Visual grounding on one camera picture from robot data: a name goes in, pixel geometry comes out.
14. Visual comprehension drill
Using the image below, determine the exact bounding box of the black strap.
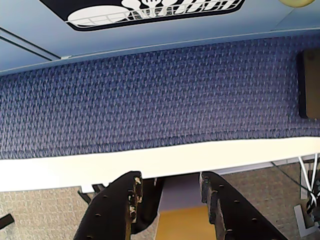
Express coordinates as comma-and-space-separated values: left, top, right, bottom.
0, 213, 15, 229

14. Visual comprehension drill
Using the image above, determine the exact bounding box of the white L bracket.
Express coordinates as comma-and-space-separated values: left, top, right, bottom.
293, 203, 320, 238

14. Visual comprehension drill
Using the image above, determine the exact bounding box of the white cable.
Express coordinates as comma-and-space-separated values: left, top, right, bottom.
297, 153, 320, 198

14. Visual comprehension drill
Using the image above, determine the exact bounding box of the blue toy kitchen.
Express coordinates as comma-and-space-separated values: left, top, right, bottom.
0, 0, 320, 76

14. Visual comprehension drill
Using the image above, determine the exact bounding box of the white table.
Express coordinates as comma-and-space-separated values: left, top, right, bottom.
0, 136, 320, 193

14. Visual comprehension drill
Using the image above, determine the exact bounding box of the yellow block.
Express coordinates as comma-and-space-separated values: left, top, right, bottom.
155, 204, 210, 240

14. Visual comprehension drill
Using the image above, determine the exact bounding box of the blue cabinet door dishwasher print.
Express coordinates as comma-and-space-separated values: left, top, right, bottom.
0, 0, 320, 73

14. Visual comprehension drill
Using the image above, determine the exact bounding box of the gold cabinet door handle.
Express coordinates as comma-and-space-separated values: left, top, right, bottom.
278, 0, 316, 8

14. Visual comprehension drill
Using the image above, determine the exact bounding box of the blue lower fridge door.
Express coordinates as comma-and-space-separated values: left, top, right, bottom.
0, 27, 63, 76

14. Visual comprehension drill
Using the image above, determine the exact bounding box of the black cable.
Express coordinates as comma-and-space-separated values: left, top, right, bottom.
271, 161, 312, 195

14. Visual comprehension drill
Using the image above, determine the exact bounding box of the black table bracket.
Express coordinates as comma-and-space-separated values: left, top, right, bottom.
76, 183, 111, 204

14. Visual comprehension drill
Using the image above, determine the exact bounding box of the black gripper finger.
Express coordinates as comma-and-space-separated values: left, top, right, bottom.
199, 170, 289, 240
73, 170, 165, 240

